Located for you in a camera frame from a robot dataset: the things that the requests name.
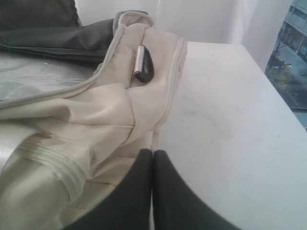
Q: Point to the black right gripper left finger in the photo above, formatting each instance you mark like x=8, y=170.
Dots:
x=128, y=206

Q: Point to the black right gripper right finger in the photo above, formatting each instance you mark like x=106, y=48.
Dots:
x=175, y=205

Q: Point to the cream duffel bag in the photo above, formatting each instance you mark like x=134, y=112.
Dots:
x=64, y=152

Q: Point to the clear plastic packet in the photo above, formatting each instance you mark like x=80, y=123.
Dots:
x=26, y=76

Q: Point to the dark clutter beyond table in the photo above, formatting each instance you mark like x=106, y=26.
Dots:
x=287, y=66

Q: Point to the white backdrop curtain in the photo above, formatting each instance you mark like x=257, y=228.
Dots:
x=261, y=26

